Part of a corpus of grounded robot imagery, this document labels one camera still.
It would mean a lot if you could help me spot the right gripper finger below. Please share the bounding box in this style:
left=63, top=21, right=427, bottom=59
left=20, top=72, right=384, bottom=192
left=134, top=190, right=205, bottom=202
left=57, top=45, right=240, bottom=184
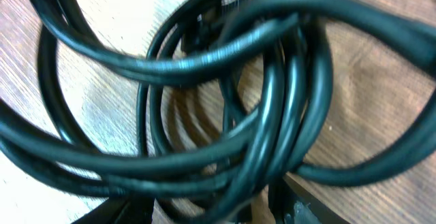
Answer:
left=71, top=179, right=348, bottom=224

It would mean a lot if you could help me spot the black USB cable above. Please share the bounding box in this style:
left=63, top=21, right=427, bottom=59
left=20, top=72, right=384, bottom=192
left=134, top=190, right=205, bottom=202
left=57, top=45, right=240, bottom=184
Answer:
left=20, top=0, right=436, bottom=89
left=0, top=0, right=436, bottom=224

